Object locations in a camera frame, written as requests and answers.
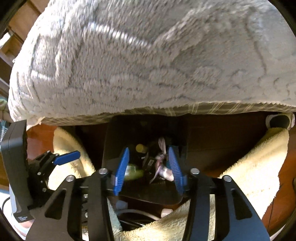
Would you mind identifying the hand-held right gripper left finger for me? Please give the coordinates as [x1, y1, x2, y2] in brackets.
[26, 147, 131, 241]

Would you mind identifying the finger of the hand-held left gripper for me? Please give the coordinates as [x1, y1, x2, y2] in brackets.
[53, 151, 81, 165]

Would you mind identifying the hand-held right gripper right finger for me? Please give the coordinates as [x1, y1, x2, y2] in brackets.
[167, 146, 271, 241]

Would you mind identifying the clear pouch with ribbon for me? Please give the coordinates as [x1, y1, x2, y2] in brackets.
[150, 137, 175, 183]

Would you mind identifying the pale yellow bottle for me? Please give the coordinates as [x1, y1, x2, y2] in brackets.
[125, 163, 145, 181]

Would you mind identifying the dark box with pale label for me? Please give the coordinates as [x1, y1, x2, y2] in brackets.
[141, 156, 155, 169]

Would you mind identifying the black trash bin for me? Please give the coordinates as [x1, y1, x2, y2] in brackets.
[102, 115, 189, 207]

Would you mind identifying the plaid bed sheet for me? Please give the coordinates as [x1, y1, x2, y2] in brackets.
[40, 101, 296, 127]

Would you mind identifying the grey white slipper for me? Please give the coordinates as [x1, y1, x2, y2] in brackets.
[265, 113, 295, 129]

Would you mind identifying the grey fleece blanket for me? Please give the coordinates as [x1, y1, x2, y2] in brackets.
[8, 0, 296, 123]

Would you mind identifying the white cable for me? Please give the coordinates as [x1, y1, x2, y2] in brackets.
[117, 209, 160, 220]

